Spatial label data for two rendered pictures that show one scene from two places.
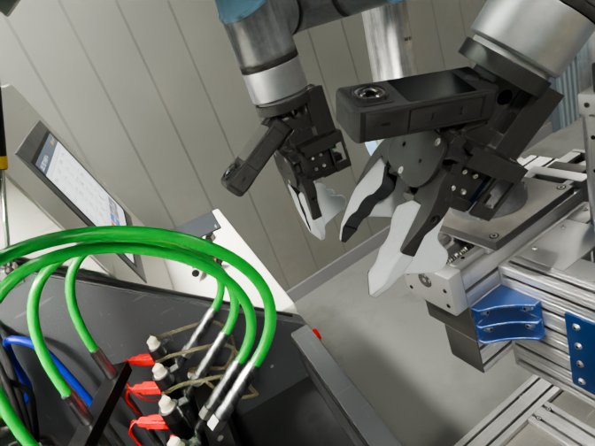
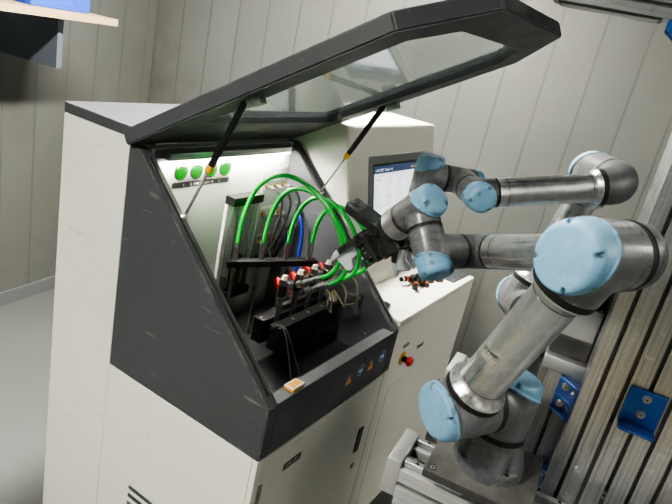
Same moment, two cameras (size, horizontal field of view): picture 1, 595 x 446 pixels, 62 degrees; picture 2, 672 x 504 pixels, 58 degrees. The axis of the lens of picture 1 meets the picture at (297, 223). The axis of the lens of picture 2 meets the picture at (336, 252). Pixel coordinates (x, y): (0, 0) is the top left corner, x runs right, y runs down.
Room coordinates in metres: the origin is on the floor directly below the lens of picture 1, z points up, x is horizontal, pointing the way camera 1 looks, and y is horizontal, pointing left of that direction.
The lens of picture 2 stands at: (-0.70, -1.01, 1.83)
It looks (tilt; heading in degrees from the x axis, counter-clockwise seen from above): 19 degrees down; 43
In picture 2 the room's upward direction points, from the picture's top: 12 degrees clockwise
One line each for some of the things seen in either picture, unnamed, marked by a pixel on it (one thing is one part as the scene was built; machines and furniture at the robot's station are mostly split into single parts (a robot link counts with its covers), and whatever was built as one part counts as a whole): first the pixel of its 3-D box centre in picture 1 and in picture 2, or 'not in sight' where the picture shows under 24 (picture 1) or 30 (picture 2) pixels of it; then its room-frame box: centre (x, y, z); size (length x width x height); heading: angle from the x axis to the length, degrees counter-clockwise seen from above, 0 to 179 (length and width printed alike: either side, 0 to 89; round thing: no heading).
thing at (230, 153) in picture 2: not in sight; (235, 152); (0.40, 0.49, 1.43); 0.54 x 0.03 x 0.02; 13
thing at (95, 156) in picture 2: not in sight; (232, 300); (0.69, 0.77, 0.75); 1.40 x 0.28 x 1.50; 13
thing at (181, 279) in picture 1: (212, 267); (416, 288); (1.17, 0.25, 0.96); 0.70 x 0.22 x 0.03; 13
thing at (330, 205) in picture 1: (327, 209); (402, 265); (0.63, -0.05, 1.26); 0.06 x 0.03 x 0.09; 103
